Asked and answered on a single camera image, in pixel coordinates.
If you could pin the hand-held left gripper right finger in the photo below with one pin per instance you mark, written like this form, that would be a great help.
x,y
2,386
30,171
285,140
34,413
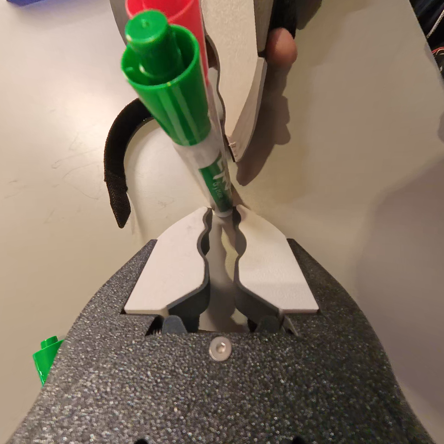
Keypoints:
x,y
277,274

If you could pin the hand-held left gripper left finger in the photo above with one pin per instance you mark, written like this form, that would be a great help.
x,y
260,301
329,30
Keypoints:
x,y
166,274

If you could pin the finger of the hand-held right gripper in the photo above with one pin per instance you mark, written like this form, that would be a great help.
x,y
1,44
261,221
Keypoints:
x,y
119,8
239,62

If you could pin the red dry erase marker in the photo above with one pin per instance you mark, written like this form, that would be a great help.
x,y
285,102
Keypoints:
x,y
187,14

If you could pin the green dry erase marker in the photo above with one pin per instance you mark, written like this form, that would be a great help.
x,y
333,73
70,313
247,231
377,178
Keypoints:
x,y
47,359
173,90

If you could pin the blue plastic bin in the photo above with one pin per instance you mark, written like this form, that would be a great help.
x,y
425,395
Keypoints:
x,y
24,2

